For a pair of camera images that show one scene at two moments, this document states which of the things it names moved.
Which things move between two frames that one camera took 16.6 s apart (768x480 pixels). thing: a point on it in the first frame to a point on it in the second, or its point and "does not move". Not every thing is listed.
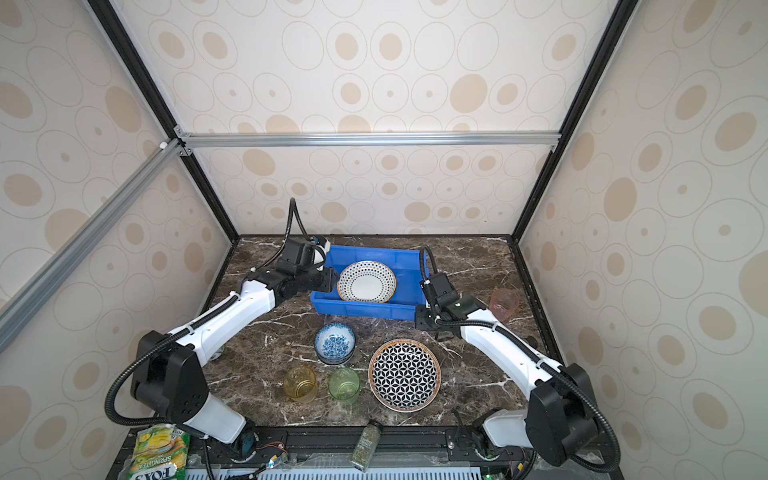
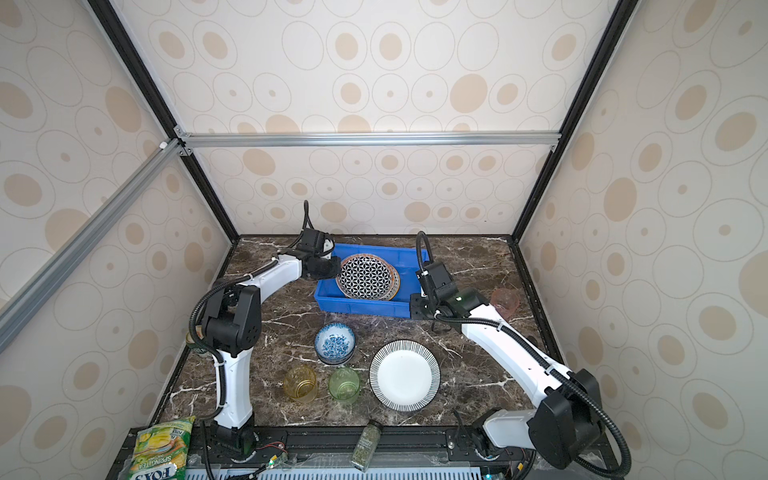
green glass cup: [344, 384] does not move
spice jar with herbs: [365, 448] does not move
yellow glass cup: [300, 383] does not move
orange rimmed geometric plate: [404, 375] to [368, 276]
